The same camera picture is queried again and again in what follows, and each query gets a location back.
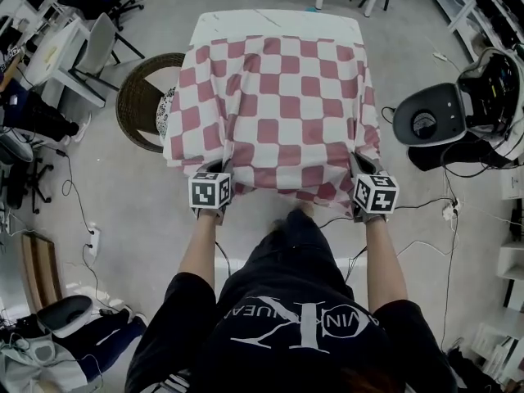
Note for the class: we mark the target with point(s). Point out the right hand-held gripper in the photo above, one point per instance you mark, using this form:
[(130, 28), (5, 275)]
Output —
[(376, 195)]

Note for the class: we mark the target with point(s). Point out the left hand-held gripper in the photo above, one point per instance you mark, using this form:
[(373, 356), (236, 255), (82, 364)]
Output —
[(209, 191)]

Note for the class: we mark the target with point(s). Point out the pink white checkered tablecloth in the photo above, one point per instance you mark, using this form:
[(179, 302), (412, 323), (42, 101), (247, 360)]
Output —
[(278, 109)]

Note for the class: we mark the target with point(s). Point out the person's right forearm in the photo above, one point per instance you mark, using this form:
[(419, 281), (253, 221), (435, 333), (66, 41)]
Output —
[(385, 260)]

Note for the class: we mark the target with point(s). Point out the person's left forearm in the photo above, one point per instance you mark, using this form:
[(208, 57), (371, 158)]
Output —
[(200, 252)]

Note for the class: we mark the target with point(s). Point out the floral seat cushion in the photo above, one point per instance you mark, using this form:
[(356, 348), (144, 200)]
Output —
[(164, 113)]

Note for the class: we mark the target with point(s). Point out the white power adapter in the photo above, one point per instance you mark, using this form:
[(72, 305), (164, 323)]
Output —
[(449, 212)]

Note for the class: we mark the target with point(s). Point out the white grey helmet device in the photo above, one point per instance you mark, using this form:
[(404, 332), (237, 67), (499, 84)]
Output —
[(14, 150), (442, 96), (61, 317)]

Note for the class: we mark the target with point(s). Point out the brown wicker chair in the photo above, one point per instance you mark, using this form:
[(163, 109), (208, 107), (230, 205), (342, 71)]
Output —
[(131, 96)]

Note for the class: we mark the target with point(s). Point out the white power strip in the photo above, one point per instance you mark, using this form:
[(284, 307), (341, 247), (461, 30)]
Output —
[(440, 56), (94, 240)]

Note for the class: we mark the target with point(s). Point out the person's black printed t-shirt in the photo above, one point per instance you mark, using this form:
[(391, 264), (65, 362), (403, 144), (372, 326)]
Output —
[(286, 293)]

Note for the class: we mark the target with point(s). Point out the black electronics backpack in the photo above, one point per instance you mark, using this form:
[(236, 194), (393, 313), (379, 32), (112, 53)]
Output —
[(495, 88)]

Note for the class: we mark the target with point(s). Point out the white table with black legs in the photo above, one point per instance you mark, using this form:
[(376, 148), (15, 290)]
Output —
[(286, 23)]

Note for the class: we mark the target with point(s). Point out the white storage shelf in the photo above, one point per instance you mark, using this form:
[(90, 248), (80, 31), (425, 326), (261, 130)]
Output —
[(511, 256)]

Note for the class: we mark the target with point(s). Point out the grey shell chair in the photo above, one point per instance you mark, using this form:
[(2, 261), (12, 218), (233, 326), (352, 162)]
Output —
[(100, 39)]

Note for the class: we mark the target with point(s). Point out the white desk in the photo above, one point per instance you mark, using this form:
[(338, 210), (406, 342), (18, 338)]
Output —
[(53, 51)]

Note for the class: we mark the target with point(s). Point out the wooden planks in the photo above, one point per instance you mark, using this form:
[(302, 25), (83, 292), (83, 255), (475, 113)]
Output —
[(41, 268)]

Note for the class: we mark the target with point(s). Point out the black bag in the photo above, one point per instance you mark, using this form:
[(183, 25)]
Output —
[(468, 364)]

